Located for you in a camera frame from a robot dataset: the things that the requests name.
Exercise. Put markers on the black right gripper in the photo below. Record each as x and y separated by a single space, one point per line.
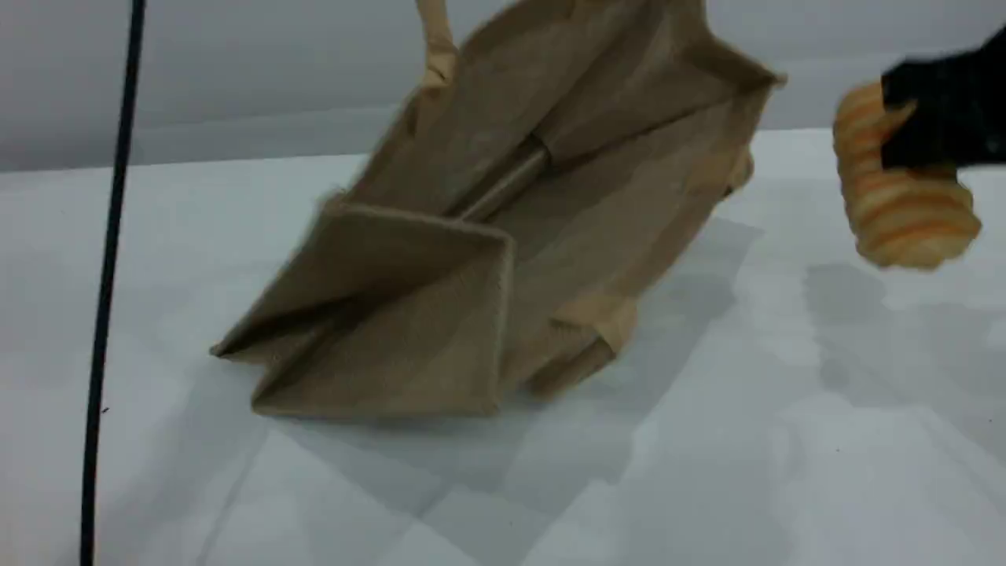
971 102

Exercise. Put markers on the long ridged orange bread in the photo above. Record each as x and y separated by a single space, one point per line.
904 220

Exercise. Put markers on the brown jute tote bag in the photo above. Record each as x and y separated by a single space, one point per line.
409 314

